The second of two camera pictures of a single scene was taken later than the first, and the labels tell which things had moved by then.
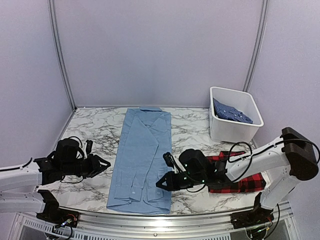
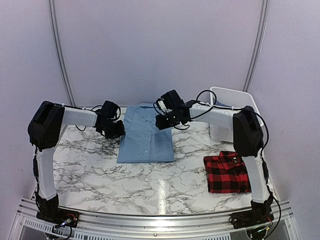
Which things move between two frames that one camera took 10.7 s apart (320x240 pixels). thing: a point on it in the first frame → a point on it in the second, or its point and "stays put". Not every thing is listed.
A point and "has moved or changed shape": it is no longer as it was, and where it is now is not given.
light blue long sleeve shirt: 146,135 has moved or changed shape
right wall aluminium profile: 265,5 stays put
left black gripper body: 85,170 → 112,130
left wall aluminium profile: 53,21 stays put
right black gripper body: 199,178 → 171,122
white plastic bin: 235,116 stays put
